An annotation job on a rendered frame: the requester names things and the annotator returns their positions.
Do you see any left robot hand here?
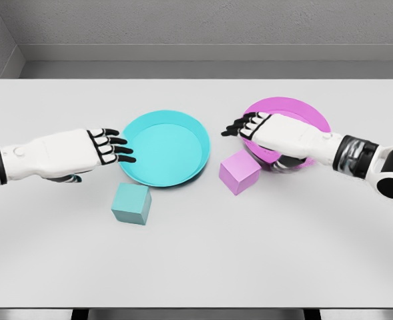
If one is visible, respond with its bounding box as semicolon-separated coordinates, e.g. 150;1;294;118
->
35;128;137;183

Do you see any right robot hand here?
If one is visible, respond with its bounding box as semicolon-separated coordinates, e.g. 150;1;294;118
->
220;112;316;173

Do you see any pink plate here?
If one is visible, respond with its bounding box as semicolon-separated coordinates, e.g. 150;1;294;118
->
241;96;332;173

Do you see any pink block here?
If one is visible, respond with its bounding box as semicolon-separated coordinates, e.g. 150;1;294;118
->
219;149;262;197

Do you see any cyan block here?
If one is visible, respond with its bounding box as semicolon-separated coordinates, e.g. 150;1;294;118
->
111;182;152;227

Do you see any cyan plate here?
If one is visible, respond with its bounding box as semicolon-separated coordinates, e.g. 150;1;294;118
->
118;110;211;188

